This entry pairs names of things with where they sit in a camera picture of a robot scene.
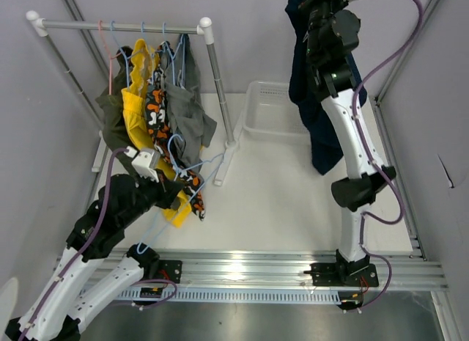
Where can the grey shorts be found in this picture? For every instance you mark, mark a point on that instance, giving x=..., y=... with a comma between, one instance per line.
x=187, y=117

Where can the olive green shorts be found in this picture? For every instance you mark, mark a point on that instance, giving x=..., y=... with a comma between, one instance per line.
x=111, y=104

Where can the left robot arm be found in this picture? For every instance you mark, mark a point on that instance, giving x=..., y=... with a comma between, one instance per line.
x=64, y=309

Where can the orange black patterned shorts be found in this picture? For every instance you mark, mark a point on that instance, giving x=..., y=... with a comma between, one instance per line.
x=157, y=120

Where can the blue hanger of patterned shorts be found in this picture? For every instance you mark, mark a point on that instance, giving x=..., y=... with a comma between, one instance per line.
x=157, y=47

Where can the blue hanger of grey shorts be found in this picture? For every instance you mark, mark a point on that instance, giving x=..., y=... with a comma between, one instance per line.
x=175, y=57

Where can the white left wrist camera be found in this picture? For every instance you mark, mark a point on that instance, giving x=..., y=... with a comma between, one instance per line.
x=144, y=161

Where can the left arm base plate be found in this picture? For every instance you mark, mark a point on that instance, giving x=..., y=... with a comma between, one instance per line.
x=162, y=269

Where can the yellow shorts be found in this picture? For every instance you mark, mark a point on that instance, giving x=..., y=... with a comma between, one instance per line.
x=141, y=67

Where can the metal clothes rack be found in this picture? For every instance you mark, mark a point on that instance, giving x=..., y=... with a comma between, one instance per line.
x=203, y=29

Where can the blue hanger of yellow shorts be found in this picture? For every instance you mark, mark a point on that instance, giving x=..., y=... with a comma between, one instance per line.
x=124, y=51

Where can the navy blue shorts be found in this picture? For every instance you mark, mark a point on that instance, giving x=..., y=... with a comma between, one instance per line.
x=311, y=99

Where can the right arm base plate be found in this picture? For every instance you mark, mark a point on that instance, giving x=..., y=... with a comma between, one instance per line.
x=340, y=275

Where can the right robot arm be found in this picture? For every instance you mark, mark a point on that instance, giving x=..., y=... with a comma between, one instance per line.
x=367, y=174

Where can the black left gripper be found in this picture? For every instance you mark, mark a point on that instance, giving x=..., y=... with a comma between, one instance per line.
x=168, y=190

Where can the white slotted cable duct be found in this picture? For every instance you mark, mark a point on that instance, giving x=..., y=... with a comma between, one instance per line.
x=220, y=295

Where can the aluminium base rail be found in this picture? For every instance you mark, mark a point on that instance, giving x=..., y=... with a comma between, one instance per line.
x=285, y=270

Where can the white plastic basket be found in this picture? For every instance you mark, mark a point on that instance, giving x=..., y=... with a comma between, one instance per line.
x=270, y=114

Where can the pink hanger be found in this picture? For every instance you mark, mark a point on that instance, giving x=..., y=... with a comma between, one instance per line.
x=106, y=51

